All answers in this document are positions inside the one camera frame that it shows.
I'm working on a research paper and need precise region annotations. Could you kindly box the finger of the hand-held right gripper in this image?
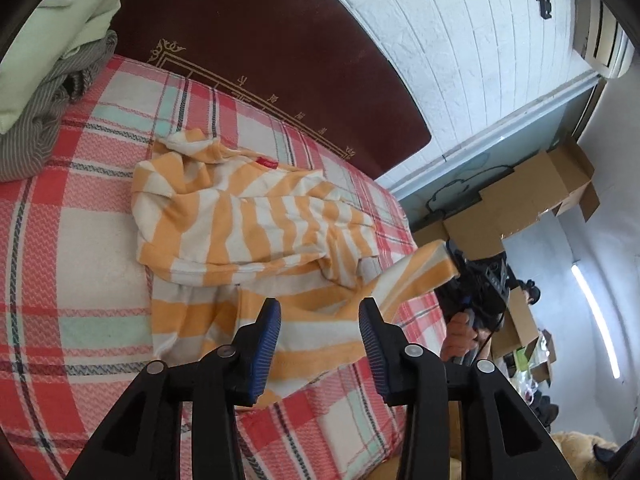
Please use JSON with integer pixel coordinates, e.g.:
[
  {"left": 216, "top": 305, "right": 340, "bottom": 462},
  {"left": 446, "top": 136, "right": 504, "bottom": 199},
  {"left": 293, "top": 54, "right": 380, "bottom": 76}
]
[{"left": 445, "top": 241, "right": 466, "bottom": 278}]

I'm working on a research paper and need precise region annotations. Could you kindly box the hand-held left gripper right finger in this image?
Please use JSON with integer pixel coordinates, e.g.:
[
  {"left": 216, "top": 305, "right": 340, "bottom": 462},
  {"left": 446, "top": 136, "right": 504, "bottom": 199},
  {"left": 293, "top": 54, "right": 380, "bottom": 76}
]
[{"left": 359, "top": 297, "right": 576, "bottom": 480}]

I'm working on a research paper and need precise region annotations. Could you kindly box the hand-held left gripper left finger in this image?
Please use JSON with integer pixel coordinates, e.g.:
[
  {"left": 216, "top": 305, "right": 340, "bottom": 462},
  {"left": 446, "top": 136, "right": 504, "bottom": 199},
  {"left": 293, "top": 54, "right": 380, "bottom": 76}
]
[{"left": 65, "top": 297, "right": 282, "bottom": 480}]

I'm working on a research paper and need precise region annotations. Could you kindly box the orange striped sweater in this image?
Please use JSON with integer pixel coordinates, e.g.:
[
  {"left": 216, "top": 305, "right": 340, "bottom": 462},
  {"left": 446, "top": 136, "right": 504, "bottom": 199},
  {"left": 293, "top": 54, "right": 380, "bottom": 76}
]
[{"left": 131, "top": 129, "right": 461, "bottom": 401}]

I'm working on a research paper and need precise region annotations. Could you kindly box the person's right hand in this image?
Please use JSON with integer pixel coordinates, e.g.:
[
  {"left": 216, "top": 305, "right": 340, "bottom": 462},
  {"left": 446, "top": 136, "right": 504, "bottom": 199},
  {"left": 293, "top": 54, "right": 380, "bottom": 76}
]
[{"left": 441, "top": 310, "right": 481, "bottom": 361}]

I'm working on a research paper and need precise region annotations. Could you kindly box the cardboard box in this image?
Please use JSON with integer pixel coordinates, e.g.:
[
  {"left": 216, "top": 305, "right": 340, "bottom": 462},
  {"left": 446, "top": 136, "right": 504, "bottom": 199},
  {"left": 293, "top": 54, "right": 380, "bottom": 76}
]
[
  {"left": 415, "top": 135, "right": 601, "bottom": 261},
  {"left": 490, "top": 287, "right": 556, "bottom": 386}
]

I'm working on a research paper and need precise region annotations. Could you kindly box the tube light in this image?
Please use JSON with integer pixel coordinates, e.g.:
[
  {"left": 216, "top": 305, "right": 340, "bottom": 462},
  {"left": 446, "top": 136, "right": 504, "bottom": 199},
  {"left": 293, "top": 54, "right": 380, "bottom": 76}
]
[{"left": 571, "top": 264, "right": 622, "bottom": 381}]

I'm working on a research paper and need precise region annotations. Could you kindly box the tan plush toy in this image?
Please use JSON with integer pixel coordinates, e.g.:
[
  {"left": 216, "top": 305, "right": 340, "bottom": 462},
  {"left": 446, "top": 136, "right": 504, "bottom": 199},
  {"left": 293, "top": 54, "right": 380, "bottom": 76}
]
[{"left": 550, "top": 430, "right": 621, "bottom": 480}]

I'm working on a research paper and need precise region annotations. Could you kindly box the red plaid blanket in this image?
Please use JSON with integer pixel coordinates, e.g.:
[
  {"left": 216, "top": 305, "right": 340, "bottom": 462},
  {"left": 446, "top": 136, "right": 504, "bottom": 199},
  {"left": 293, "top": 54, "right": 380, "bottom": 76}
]
[{"left": 0, "top": 55, "right": 451, "bottom": 480}]

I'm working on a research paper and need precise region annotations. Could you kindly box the dark brown headboard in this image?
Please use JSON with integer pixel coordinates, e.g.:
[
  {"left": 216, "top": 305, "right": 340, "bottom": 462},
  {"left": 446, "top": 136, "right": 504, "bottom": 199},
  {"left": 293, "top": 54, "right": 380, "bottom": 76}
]
[{"left": 107, "top": 0, "right": 433, "bottom": 181}]

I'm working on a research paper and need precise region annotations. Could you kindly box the grey striped garment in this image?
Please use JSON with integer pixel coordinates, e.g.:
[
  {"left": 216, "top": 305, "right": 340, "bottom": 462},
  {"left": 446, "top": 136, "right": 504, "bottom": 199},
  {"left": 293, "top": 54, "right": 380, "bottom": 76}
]
[{"left": 0, "top": 30, "right": 118, "bottom": 181}]

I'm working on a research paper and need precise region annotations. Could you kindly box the pale green garment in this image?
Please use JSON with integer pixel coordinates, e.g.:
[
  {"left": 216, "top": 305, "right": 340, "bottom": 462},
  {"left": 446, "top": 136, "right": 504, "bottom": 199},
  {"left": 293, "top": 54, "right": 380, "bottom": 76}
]
[{"left": 0, "top": 0, "right": 123, "bottom": 136}]

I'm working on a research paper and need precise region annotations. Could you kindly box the white door frame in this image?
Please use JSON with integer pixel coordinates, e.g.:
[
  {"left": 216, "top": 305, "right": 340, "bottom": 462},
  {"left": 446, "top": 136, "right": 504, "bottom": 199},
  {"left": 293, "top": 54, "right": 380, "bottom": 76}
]
[{"left": 387, "top": 71, "right": 603, "bottom": 198}]

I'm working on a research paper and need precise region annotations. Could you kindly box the wall air conditioner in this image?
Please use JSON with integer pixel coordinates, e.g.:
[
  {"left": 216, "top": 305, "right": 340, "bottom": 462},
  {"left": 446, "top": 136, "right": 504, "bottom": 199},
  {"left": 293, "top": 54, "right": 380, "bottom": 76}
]
[{"left": 572, "top": 0, "right": 636, "bottom": 78}]

